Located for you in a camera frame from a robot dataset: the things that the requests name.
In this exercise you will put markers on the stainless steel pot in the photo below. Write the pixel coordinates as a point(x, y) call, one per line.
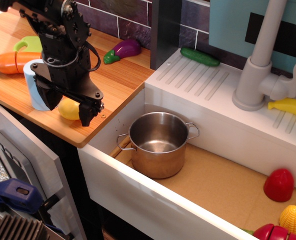
point(157, 142)

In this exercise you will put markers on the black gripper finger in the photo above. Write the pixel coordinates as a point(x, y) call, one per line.
point(49, 95)
point(88, 110)

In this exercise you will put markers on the purple toy eggplant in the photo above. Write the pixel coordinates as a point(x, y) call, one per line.
point(124, 49)

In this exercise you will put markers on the orange toy carrot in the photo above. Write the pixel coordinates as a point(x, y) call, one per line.
point(14, 62)

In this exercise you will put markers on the grey toy faucet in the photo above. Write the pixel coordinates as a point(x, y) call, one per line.
point(256, 80)

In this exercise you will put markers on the green toy cucumber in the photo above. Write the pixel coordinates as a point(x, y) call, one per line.
point(200, 57)

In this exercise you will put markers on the red toy pepper half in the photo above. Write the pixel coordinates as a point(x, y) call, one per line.
point(279, 186)

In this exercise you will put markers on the yellow toy potato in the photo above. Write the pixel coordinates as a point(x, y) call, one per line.
point(69, 109)

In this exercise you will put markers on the light blue plastic cup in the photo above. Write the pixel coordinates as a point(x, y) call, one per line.
point(36, 100)

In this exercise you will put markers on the black ribbed robot base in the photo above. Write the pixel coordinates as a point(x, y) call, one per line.
point(19, 228)

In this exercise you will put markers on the blue clamp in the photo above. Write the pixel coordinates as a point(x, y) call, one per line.
point(20, 196)

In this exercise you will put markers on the white toy sink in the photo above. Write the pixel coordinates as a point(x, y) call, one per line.
point(218, 194)

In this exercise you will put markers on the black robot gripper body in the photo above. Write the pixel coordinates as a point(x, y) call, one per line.
point(71, 79)

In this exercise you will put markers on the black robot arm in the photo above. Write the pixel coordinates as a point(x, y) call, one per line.
point(58, 23)

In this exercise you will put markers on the yellow toy corn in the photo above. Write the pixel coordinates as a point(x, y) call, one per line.
point(287, 219)

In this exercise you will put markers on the yellow toy banana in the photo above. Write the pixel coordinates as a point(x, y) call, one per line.
point(286, 105)

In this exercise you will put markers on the green toy cutting board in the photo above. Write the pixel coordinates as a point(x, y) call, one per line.
point(28, 44)

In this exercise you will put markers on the grey oven door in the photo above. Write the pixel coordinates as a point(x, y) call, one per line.
point(25, 157)

